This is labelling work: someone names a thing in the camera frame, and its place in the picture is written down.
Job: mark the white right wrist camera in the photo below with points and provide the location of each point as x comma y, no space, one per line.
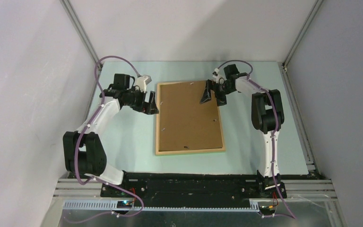
218,77

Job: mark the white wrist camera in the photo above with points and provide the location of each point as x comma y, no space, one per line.
142,83
218,77

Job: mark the left aluminium corner post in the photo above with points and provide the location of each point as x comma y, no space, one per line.
70,11

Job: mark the right aluminium corner post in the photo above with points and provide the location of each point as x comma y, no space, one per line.
303,30

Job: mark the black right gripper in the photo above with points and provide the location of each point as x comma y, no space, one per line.
210,85

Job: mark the aluminium corner post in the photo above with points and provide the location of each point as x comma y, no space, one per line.
70,11
303,30

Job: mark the aluminium front rail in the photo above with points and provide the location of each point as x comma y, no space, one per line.
151,191

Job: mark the brown cardboard backing board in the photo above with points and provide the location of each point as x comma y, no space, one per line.
187,116

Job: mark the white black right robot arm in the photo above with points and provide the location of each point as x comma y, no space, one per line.
267,114

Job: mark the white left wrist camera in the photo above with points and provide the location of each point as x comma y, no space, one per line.
142,83

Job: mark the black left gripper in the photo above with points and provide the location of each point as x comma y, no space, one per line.
149,108

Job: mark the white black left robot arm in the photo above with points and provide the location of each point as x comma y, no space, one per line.
83,151

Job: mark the grey slotted cable duct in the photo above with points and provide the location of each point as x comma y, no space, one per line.
119,206

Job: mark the wooden picture frame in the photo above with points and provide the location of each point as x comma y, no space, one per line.
189,152

